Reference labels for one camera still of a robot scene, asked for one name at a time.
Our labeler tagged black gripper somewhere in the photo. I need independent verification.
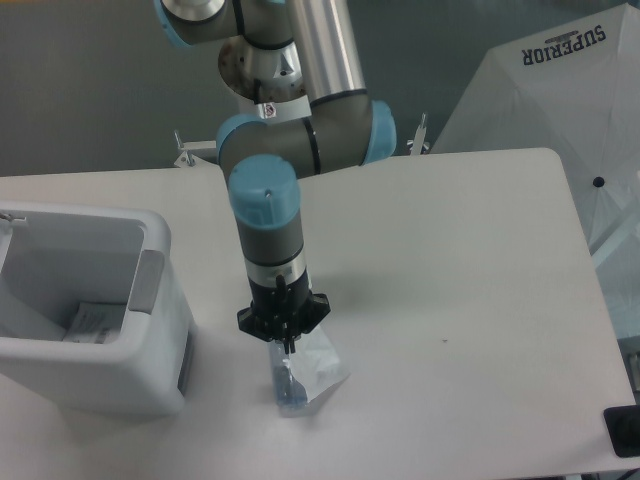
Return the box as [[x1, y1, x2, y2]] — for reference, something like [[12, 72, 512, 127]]
[[237, 272, 331, 355]]

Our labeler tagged white plastic bag green tag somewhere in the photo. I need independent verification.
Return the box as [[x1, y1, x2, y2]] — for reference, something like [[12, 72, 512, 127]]
[[268, 326, 350, 418]]

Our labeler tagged clear plastic water bottle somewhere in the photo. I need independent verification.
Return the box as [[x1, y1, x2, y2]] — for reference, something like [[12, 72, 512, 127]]
[[272, 365, 308, 410]]

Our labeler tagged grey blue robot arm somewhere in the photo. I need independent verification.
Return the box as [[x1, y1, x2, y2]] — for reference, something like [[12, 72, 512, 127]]
[[155, 1, 397, 353]]

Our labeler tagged white plastic trash can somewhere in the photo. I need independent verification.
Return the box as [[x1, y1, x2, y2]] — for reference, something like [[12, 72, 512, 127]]
[[1, 200, 195, 415]]

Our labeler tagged paper sheet in bin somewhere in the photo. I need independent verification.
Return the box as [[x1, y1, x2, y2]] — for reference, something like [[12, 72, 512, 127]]
[[62, 302, 126, 345]]

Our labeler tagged black device at edge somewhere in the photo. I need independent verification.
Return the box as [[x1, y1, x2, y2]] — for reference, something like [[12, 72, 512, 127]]
[[603, 405, 639, 458]]

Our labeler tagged white Superior umbrella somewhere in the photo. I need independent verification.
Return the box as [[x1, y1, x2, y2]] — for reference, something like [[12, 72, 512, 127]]
[[434, 4, 639, 339]]

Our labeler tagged white metal mounting bracket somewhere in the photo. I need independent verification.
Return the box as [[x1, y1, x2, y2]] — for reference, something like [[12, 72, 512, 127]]
[[173, 130, 218, 168]]

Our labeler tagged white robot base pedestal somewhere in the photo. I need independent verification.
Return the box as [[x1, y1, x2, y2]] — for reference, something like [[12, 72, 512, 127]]
[[236, 96, 311, 123]]

